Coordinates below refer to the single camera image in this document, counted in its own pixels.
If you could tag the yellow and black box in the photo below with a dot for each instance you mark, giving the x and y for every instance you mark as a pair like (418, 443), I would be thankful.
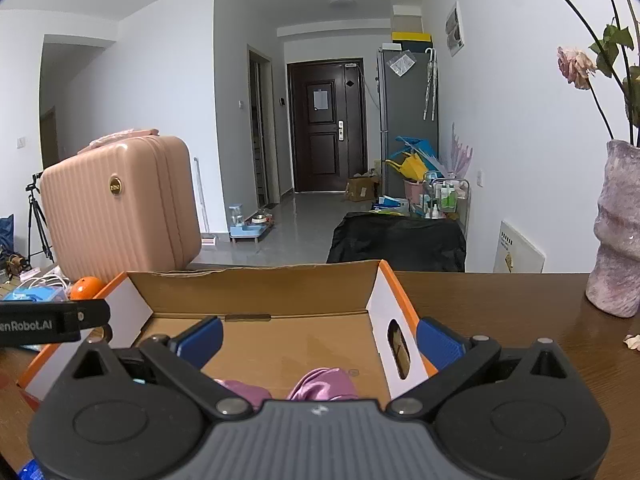
(411, 39)

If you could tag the interior glass door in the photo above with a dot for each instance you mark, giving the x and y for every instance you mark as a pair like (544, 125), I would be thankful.
(260, 125)

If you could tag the pink textured vase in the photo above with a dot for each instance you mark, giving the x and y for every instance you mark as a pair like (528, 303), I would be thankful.
(617, 240)

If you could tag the grey refrigerator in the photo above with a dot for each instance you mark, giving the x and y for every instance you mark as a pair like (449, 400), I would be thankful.
(405, 105)

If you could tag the purple feather decoration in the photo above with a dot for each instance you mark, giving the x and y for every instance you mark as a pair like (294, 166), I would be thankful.
(461, 152)

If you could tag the metal cart with bottles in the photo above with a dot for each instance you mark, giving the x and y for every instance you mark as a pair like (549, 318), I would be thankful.
(447, 195)

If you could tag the purple satin scrunchie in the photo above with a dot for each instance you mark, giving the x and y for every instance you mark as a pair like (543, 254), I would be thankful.
(322, 385)

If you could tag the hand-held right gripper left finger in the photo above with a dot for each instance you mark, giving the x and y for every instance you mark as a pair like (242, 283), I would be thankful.
(202, 342)

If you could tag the blue pet feeder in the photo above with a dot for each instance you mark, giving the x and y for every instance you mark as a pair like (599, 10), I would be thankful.
(250, 227)

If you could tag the pink ribbed suitcase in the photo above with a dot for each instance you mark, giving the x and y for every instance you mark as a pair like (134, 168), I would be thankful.
(120, 210)

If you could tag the white wall electrical panel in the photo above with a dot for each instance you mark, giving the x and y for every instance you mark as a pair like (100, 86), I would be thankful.
(455, 30)

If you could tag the clear plastic bag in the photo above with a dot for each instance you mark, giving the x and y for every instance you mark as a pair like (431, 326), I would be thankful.
(401, 63)

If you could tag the black cloth cover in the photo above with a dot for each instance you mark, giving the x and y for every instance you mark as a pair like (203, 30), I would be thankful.
(395, 242)

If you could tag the pink plastic bucket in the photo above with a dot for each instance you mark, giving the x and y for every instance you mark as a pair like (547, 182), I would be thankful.
(414, 192)

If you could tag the brown cardboard carton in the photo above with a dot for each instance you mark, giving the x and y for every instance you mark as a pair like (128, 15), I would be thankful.
(361, 189)

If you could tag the white flat panel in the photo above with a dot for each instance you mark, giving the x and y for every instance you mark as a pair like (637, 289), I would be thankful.
(520, 250)

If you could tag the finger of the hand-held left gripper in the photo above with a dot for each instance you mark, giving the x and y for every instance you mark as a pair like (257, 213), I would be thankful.
(90, 315)

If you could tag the blue tissue pack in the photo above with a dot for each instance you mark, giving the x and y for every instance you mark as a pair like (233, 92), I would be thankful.
(37, 294)

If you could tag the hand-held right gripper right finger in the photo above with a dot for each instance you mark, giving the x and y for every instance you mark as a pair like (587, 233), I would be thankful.
(439, 342)

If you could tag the dark brown entrance door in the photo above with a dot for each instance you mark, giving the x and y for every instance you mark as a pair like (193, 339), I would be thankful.
(327, 145)

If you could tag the white paper sheet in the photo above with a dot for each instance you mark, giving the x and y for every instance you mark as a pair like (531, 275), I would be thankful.
(320, 99)

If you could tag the bunch of dried pink roses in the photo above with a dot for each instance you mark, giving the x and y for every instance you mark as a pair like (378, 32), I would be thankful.
(575, 67)

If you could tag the fallen pink petal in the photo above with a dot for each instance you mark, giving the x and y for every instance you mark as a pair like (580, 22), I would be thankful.
(633, 342)

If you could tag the white folded umbrella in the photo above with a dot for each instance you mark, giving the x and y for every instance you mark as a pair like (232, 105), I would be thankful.
(430, 85)

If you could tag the orange fruit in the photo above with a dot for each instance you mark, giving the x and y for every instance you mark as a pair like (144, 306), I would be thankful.
(86, 288)

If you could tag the orange cardboard box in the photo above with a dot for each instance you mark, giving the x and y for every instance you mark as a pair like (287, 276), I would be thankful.
(280, 345)

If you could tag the black camera tripod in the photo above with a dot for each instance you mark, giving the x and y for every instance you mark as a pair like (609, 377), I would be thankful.
(36, 220)

